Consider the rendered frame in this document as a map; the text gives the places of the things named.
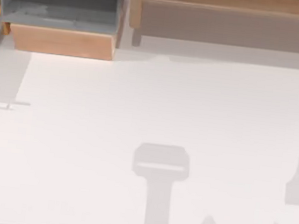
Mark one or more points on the pale wooden drawer front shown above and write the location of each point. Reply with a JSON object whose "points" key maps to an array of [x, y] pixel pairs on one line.
{"points": [[63, 42]]}

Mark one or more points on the wooden cupboard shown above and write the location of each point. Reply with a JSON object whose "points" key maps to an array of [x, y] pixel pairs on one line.
{"points": [[230, 21]]}

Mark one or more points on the pulled-out wooden drawer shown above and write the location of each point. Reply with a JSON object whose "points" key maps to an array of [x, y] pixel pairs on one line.
{"points": [[64, 2]]}

